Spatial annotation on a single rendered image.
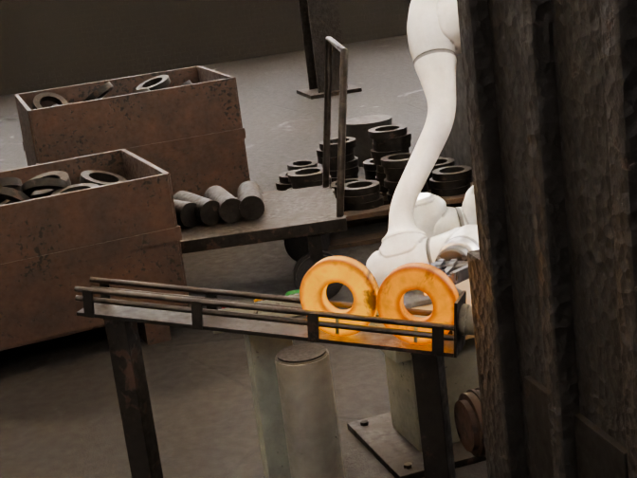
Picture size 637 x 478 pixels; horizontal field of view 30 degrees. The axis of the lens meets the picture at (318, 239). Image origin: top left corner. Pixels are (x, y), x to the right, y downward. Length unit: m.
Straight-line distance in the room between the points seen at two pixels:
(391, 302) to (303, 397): 0.43
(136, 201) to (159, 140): 1.59
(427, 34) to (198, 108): 3.21
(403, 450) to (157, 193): 1.52
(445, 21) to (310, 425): 0.97
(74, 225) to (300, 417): 1.85
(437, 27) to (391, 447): 1.17
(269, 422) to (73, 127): 3.23
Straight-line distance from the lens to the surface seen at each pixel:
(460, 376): 3.23
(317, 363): 2.58
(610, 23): 1.35
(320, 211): 4.71
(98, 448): 3.65
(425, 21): 2.81
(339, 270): 2.26
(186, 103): 5.88
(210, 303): 2.37
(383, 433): 3.39
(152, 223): 4.33
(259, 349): 2.73
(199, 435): 3.60
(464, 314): 2.21
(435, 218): 3.11
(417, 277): 2.22
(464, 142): 5.76
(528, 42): 1.55
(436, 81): 2.76
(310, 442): 2.64
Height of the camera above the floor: 1.42
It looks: 15 degrees down
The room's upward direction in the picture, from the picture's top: 7 degrees counter-clockwise
